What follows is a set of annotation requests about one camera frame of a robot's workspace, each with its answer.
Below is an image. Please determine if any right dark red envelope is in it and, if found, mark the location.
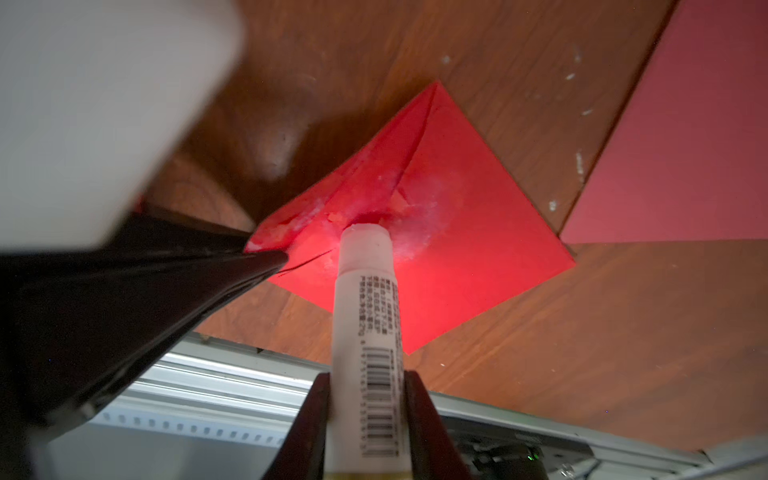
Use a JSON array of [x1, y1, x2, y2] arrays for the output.
[[561, 1, 767, 244]]

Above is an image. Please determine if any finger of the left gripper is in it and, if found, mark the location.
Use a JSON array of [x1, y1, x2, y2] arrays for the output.
[[139, 203, 250, 251], [17, 251, 288, 431]]

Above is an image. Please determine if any white glue stick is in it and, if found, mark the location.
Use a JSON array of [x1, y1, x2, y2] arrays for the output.
[[324, 224, 413, 479]]

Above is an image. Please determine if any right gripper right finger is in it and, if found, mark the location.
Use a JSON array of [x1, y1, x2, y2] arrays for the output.
[[404, 370, 471, 480]]

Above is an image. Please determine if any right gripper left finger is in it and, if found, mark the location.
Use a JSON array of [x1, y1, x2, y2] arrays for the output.
[[262, 373, 330, 480]]

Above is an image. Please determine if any aluminium rail frame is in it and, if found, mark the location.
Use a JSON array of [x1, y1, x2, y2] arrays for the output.
[[89, 332, 768, 480]]

